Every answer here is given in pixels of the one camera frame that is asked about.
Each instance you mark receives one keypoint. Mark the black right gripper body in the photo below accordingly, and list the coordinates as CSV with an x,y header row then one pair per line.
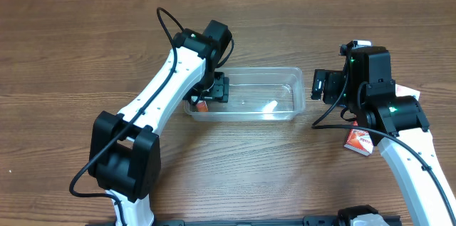
x,y
330,85

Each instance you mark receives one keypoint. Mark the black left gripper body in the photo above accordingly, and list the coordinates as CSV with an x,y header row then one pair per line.
x,y
216,90

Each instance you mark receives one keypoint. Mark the orange bottle white cap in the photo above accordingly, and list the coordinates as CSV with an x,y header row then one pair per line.
x,y
202,107

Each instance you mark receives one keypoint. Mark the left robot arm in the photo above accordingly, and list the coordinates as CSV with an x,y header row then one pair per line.
x,y
125,147

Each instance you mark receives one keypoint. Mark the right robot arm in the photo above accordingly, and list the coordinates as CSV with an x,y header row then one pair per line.
x,y
397,126

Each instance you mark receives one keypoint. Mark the clear plastic container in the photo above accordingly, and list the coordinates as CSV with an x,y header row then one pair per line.
x,y
268,93

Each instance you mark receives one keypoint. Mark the red and white box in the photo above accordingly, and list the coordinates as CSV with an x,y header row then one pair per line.
x,y
359,141

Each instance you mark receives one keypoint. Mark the white Hansaplast box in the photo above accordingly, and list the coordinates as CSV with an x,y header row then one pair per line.
x,y
401,91

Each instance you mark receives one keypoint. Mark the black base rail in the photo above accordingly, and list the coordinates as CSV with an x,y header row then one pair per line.
x,y
369,215

